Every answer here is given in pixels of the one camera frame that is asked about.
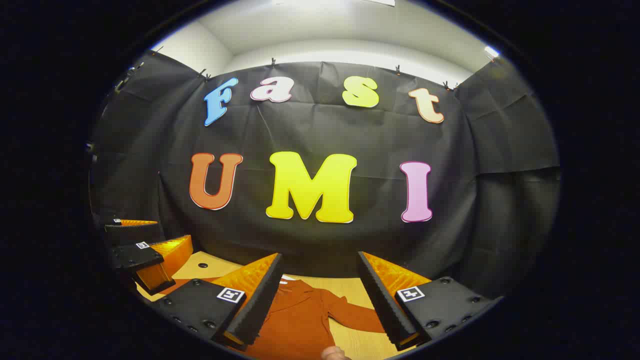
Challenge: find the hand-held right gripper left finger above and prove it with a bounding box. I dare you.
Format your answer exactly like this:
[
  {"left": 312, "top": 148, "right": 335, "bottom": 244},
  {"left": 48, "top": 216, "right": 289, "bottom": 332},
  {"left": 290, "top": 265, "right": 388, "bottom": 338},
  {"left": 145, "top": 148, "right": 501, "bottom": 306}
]
[{"left": 150, "top": 252, "right": 285, "bottom": 352}]

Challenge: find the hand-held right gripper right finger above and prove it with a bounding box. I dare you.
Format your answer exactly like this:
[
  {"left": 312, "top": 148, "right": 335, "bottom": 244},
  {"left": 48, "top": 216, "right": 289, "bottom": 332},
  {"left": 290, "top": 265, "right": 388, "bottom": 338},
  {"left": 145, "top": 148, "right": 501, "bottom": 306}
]
[{"left": 356, "top": 251, "right": 504, "bottom": 352}]

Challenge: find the orange button-up garment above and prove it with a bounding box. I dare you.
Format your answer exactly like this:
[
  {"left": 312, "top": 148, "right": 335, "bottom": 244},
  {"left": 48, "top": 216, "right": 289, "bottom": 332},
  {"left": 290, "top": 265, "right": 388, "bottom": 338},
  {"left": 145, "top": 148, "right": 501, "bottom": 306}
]
[{"left": 157, "top": 274, "right": 387, "bottom": 360}]

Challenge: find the black backdrop cloth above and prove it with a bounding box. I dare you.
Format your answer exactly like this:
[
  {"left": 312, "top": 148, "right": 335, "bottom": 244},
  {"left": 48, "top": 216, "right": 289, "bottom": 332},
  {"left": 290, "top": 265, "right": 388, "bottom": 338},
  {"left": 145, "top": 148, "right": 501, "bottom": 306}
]
[{"left": 89, "top": 50, "right": 561, "bottom": 301}]

